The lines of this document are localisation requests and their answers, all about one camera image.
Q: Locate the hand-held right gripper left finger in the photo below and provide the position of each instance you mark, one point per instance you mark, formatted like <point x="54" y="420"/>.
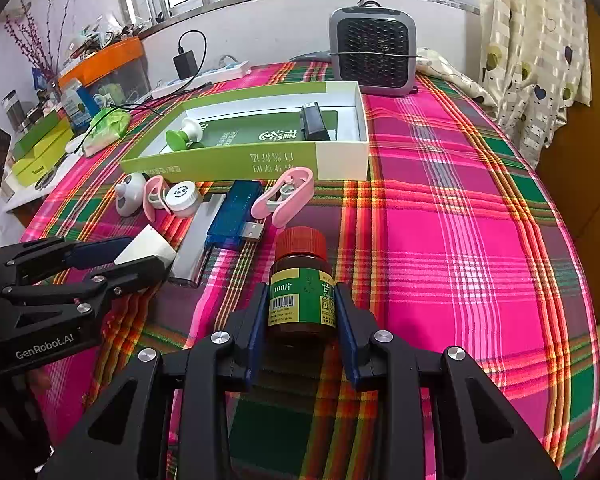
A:
<point x="257" y="330"/>

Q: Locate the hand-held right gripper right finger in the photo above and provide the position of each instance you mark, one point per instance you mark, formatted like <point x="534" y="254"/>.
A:
<point x="345" y="330"/>

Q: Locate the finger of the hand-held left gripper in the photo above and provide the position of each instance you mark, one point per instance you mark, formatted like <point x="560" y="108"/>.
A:
<point x="100" y="252"/>
<point x="135" y="275"/>

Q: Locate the white charger cube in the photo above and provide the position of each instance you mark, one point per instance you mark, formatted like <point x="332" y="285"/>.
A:
<point x="147" y="247"/>

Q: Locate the white panda face gadget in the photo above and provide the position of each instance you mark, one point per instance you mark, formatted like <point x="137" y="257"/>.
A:
<point x="130" y="195"/>

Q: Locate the brown medicine bottle red cap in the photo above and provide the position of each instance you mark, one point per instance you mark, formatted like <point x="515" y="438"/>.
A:
<point x="300" y="270"/>

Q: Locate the blue translucent USB stick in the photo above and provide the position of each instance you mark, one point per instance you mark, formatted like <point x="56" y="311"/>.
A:
<point x="230" y="210"/>

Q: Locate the pink folding mini fan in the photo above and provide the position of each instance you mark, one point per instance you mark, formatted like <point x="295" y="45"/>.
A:
<point x="295" y="180"/>

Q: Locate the green and white cardboard box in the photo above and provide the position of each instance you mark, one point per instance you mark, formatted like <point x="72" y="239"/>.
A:
<point x="280" y="157"/>

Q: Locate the person's left hand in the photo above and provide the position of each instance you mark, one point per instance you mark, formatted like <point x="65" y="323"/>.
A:
<point x="37" y="379"/>

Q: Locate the silver metal power bank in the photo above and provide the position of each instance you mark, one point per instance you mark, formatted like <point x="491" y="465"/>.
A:
<point x="192" y="250"/>

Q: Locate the white tray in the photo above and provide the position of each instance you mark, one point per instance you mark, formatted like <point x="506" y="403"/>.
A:
<point x="30" y="195"/>

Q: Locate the white computer mouse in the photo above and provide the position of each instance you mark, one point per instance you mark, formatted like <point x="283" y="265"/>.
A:
<point x="74" y="146"/>

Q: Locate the yellow-green cardboard box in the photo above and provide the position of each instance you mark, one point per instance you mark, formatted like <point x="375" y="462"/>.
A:
<point x="45" y="157"/>

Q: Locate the green tissue packet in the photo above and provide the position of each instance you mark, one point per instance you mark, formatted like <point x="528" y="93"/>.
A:
<point x="107" y="125"/>

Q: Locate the green and white suction holder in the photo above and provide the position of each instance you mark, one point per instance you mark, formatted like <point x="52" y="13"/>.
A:
<point x="177" y="140"/>

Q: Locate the pink plaid tablecloth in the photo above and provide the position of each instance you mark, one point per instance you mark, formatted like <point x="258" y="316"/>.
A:
<point x="455" y="235"/>

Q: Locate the blue carton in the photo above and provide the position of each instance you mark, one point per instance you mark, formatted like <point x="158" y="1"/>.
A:
<point x="80" y="107"/>

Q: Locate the dark glass jar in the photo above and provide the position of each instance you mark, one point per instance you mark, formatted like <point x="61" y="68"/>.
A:
<point x="14" y="110"/>

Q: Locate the green printed card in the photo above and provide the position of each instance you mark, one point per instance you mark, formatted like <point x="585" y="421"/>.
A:
<point x="260" y="135"/>

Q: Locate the orange lidded storage bin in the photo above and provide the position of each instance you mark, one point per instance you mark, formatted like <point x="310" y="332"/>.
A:
<point x="105" y="57"/>

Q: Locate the black power adapter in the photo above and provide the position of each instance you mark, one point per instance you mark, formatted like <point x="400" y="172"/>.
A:
<point x="185" y="64"/>

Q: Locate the black rectangular device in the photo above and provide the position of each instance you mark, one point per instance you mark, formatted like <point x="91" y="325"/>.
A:
<point x="314" y="122"/>

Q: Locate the white power strip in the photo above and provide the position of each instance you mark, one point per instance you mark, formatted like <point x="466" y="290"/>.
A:
<point x="220" y="72"/>

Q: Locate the purple flower branches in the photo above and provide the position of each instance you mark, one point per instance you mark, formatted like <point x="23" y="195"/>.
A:
<point x="27" y="42"/>

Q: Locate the patterned cream pillow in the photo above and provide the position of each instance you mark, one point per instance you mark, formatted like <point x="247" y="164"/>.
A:
<point x="450" y="75"/>

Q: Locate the wooden cabinet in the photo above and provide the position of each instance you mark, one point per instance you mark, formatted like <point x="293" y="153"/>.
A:
<point x="580" y="185"/>

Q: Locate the grey desktop fan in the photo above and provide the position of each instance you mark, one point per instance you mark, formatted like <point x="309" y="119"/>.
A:
<point x="372" y="55"/>

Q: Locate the patterned cream curtain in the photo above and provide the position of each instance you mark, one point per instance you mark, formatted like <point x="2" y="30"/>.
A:
<point x="530" y="60"/>

